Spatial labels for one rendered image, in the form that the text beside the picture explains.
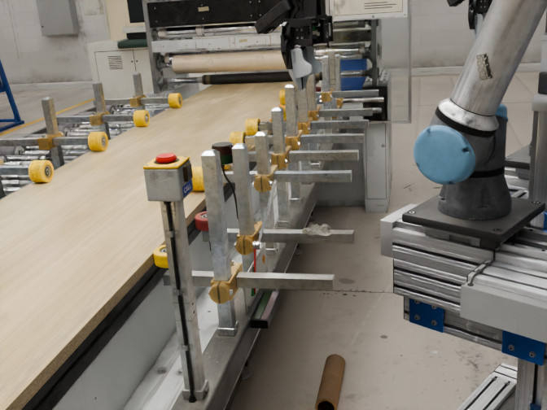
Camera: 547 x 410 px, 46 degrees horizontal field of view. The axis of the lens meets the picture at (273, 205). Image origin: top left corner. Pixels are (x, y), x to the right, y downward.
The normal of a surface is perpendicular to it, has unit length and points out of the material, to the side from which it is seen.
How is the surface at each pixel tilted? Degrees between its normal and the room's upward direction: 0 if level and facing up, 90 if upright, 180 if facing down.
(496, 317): 90
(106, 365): 90
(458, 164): 97
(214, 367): 0
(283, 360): 0
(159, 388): 0
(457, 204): 72
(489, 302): 90
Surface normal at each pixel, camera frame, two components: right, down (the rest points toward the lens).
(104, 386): 0.98, 0.00
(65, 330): -0.07, -0.94
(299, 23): -0.67, 0.29
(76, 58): -0.21, 0.33
